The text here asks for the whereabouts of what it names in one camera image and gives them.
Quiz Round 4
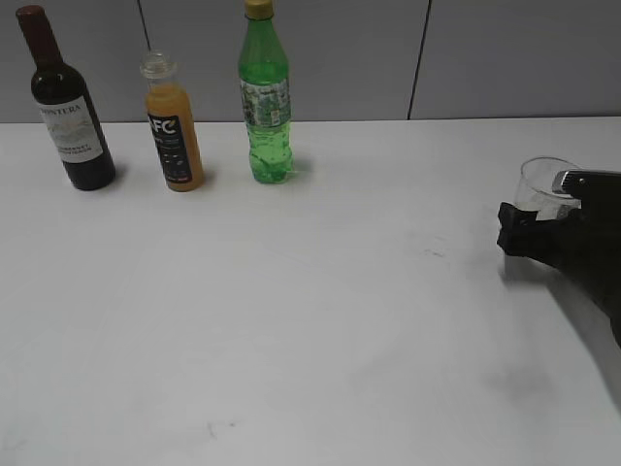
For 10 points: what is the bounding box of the green plastic soda bottle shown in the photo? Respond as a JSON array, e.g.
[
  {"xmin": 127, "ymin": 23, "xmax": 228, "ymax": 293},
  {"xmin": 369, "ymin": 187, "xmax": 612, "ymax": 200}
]
[{"xmin": 238, "ymin": 0, "xmax": 293, "ymax": 184}]

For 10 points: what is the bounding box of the NFC orange juice bottle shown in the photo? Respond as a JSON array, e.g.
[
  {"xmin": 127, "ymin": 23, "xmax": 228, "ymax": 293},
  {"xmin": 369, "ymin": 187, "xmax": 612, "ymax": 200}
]
[{"xmin": 141, "ymin": 50, "xmax": 205, "ymax": 192}]

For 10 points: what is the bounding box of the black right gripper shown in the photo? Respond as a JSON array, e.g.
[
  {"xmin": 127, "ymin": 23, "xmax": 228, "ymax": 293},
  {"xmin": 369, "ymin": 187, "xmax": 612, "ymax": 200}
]
[{"xmin": 497, "ymin": 170, "xmax": 620, "ymax": 341}]

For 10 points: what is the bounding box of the dark red wine bottle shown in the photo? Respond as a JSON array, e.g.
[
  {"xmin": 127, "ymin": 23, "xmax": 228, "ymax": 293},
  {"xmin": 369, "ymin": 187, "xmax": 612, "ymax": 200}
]
[{"xmin": 16, "ymin": 5, "xmax": 116, "ymax": 191}]

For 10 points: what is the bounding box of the transparent plastic cup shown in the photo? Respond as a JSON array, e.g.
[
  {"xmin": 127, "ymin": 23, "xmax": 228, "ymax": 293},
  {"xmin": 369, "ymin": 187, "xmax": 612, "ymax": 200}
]
[{"xmin": 514, "ymin": 157, "xmax": 580, "ymax": 220}]

